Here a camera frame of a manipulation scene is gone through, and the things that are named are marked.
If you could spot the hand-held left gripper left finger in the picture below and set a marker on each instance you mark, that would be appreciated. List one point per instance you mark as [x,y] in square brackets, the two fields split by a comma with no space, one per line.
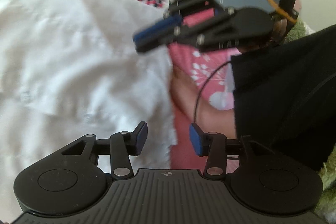
[141,137]

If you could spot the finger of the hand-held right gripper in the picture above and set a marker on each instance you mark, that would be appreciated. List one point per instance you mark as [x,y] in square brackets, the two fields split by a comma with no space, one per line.
[189,33]
[157,28]

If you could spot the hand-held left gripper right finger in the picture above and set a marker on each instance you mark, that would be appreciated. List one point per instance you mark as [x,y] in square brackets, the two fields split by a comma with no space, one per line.
[195,140]

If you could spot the white shirt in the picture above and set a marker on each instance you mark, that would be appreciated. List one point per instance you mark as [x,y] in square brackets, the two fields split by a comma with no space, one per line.
[65,43]

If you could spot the person's right hand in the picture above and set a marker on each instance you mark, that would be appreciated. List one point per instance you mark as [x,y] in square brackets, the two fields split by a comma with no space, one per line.
[278,29]

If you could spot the person's black clothing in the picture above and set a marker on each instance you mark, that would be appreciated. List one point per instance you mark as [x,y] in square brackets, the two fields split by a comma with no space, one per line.
[275,129]

